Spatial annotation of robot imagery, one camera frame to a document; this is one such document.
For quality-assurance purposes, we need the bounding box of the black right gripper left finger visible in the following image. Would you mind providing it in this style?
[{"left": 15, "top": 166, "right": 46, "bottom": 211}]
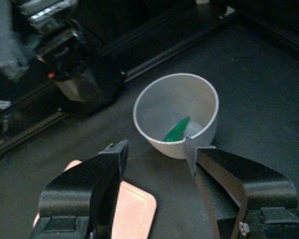
[{"left": 28, "top": 139, "right": 131, "bottom": 239}]

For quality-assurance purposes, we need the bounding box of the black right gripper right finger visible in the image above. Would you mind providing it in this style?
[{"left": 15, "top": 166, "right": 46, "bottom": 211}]
[{"left": 183, "top": 135, "right": 299, "bottom": 239}]

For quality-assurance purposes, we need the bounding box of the green toy pepper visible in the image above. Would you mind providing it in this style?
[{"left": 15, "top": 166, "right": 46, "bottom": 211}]
[{"left": 163, "top": 116, "right": 193, "bottom": 143}]

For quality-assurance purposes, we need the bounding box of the grey bowl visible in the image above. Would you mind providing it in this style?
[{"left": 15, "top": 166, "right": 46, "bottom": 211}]
[{"left": 133, "top": 73, "right": 221, "bottom": 160}]

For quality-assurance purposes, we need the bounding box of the pink cutting board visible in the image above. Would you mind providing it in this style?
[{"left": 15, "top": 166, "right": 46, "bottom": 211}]
[{"left": 32, "top": 160, "right": 159, "bottom": 239}]

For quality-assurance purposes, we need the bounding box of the grey hanging cloth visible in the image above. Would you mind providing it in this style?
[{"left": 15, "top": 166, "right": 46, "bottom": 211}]
[{"left": 0, "top": 0, "right": 31, "bottom": 82}]

